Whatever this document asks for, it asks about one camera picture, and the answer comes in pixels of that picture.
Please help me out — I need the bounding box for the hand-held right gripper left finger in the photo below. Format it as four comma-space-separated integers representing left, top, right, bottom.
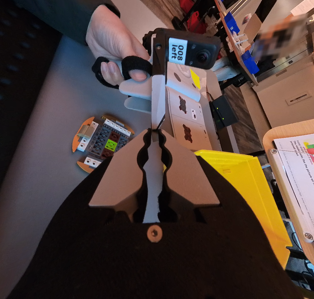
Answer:
88, 129, 151, 223

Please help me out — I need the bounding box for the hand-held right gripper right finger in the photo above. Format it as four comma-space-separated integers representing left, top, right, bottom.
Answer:
157, 129, 220, 223

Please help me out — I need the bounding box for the yellow plastic bin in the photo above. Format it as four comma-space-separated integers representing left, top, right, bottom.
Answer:
163, 149, 293, 270

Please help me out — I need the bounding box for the person's left forearm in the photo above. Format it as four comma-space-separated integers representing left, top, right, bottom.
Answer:
0, 0, 121, 45

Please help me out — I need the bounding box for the person's left hand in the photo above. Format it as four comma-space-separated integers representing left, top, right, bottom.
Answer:
86, 5, 151, 85

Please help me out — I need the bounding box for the red bag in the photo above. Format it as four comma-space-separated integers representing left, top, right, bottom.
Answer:
179, 0, 197, 13
187, 11, 207, 34

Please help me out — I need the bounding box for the yellow sticky note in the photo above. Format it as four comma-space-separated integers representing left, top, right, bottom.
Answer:
190, 69, 201, 89

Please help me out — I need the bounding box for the wooden office table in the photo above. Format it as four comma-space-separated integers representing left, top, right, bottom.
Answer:
210, 0, 259, 87

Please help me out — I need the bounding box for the brick model on orange plate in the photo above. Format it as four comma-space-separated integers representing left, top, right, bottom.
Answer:
72, 115, 135, 174

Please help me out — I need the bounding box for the blue storage bin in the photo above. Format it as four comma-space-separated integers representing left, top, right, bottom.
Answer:
224, 11, 240, 35
241, 51, 260, 74

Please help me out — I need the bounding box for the black device with green lights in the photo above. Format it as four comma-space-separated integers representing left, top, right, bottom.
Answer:
210, 95, 239, 133

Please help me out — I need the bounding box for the printed instruction sheet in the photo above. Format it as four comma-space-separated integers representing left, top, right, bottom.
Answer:
273, 131, 314, 243

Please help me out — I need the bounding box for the black dotted fabric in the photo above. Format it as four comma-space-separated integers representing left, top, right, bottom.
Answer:
0, 0, 63, 184

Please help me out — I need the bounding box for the tangle of floor cables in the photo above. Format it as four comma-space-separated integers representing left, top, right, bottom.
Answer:
285, 230, 314, 299

